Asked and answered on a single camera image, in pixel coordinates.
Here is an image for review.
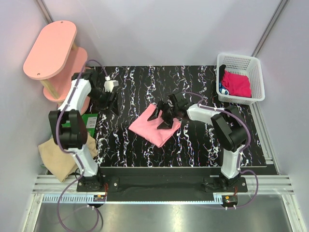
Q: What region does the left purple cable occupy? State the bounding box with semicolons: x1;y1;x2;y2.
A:
55;59;110;232

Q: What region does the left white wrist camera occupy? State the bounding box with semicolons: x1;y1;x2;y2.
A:
104;76;119;92

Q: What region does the blue garment in basket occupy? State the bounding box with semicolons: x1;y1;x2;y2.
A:
219;83;229;95

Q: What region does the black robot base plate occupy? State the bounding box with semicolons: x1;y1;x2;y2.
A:
76;166;248;193

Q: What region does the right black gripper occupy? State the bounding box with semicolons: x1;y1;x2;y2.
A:
147;101;179;130

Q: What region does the pink t shirt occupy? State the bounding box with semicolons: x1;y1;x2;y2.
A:
128;104;181;148

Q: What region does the black garment in basket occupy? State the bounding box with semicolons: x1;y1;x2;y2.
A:
219;64;226;83

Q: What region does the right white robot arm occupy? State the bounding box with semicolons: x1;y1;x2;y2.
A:
147;93;251;192

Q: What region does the beige folded t shirt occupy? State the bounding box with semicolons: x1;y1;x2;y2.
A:
38;135;98;182

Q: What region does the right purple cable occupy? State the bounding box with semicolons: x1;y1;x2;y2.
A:
183;91;260;210

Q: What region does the aluminium frame rail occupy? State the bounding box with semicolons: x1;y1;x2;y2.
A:
32;175;294;205

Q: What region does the pink three-tier shelf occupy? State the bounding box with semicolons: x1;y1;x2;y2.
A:
23;20;88;106

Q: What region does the white plastic laundry basket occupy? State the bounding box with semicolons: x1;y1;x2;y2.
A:
216;53;265;105

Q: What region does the magenta t shirt in basket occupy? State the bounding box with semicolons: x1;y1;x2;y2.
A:
221;71;252;98

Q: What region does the purple cable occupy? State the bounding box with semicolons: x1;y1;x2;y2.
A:
183;91;260;210
55;59;110;232

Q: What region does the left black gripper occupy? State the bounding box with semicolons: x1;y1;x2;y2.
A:
87;87;119;116

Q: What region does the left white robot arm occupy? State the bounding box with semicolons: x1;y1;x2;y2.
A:
48;69;119;191

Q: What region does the green folded t shirt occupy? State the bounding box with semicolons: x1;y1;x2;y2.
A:
82;114;98;137

